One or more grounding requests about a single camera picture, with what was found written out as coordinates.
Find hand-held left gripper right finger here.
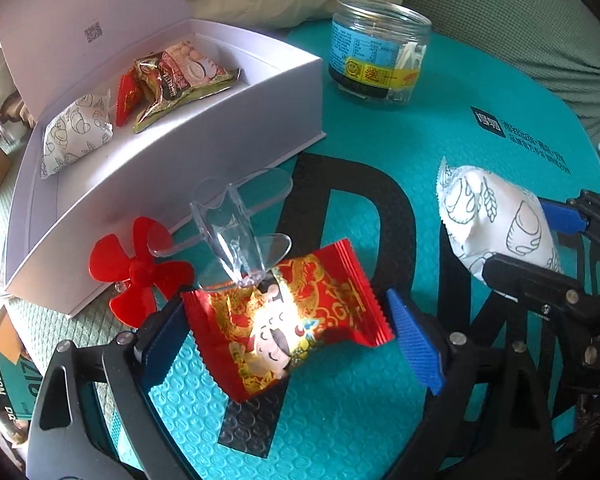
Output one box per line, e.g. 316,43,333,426
385,287,581,480

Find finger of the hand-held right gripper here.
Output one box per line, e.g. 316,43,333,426
537,189,600,252
481,253,600,367

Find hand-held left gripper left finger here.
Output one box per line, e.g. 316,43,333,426
27,287,196,480

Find white bread packet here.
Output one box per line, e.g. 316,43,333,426
40,94,116,180
436,156,565,281

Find red plastic propeller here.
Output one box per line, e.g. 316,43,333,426
89,216,197,331

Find large red candy packet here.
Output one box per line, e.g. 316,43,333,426
181,239,396,403

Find white gift box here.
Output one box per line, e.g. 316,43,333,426
0,0,328,320

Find small red candy packet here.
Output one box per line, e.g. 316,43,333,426
115,74,146,127

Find green snack packet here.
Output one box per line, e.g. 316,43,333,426
131,41,243,135

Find teal bubble mat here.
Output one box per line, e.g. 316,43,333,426
115,20,600,480

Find large cardboard box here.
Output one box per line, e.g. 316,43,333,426
0,305,28,363

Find teal printed box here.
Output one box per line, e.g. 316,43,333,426
0,330,36,421

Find clear plastic jar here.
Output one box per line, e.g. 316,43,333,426
328,0,433,107

